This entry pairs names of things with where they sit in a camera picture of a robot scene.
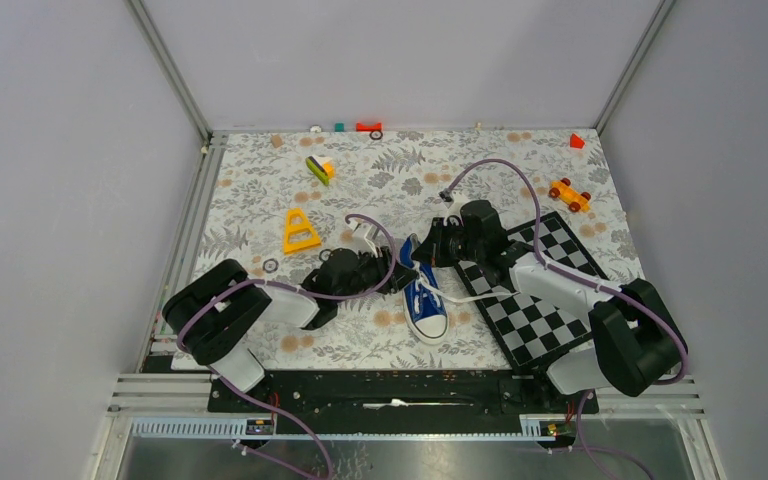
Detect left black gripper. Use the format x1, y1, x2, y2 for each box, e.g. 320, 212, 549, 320
334, 244, 418, 304

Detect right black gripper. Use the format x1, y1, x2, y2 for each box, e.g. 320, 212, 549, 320
412, 217, 485, 268

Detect white shoelace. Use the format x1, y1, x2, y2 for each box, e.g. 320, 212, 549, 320
411, 261, 514, 319

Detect blue canvas sneaker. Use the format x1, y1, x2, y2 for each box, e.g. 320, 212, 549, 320
399, 234, 449, 345

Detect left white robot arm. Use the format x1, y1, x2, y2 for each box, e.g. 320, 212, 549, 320
161, 247, 418, 411

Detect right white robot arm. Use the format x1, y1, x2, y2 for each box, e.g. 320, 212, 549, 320
411, 200, 688, 412

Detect yellow plastic triangle toy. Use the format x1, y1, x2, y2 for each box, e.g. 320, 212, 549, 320
282, 208, 322, 255

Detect stacked toy bricks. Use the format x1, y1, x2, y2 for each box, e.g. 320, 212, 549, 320
305, 155, 336, 186

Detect black white chessboard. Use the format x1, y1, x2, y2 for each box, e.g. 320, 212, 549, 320
455, 212, 619, 374

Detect floral patterned mat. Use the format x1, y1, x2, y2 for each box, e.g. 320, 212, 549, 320
191, 130, 643, 370

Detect orange toy car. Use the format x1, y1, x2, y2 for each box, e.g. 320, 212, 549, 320
548, 177, 592, 213

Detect red triangular block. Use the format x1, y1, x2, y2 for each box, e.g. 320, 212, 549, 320
569, 133, 586, 149

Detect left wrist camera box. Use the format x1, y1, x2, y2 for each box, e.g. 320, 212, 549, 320
348, 219, 379, 257

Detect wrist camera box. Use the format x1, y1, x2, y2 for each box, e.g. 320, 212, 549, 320
439, 189, 470, 225
348, 219, 379, 257

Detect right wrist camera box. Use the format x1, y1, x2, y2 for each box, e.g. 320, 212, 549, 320
439, 189, 470, 225

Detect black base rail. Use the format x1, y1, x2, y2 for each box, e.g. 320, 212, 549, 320
207, 370, 580, 435

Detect red block at wall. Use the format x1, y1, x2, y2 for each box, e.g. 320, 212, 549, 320
355, 122, 383, 132

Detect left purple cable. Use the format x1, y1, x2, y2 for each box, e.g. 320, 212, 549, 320
175, 213, 400, 480

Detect purple cable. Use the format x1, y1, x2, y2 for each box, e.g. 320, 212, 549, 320
438, 158, 690, 480
175, 213, 400, 480

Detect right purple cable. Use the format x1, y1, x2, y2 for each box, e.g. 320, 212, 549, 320
438, 158, 690, 480

